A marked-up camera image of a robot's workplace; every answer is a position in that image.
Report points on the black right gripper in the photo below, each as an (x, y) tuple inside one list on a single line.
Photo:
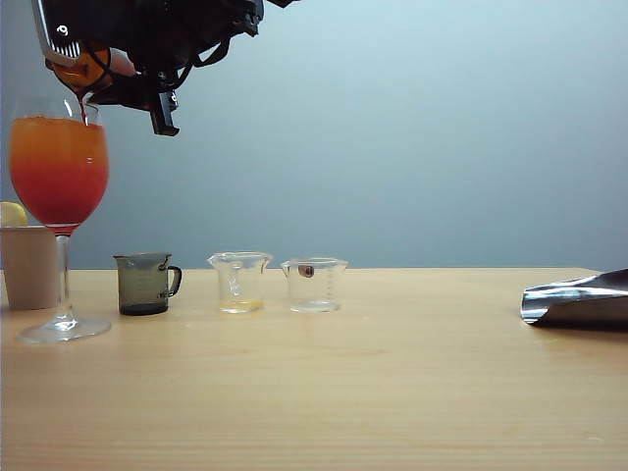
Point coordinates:
[(147, 34)]

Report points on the amber glass measuring cup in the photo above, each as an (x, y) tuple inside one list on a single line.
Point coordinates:
[(81, 73)]

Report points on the smoky grey measuring cup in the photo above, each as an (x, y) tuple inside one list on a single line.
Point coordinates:
[(142, 289)]

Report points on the brown paper cup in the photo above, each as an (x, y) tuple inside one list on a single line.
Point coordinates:
[(29, 270)]

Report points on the clear cup with yellow residue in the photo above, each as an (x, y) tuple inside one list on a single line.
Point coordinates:
[(240, 284)]

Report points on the wine glass with orange drink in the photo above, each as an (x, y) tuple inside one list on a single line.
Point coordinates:
[(59, 176)]

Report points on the lemon slice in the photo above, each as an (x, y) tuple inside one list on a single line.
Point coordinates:
[(11, 215)]

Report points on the shiny silver foil sheet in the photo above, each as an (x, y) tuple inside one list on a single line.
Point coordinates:
[(579, 299)]

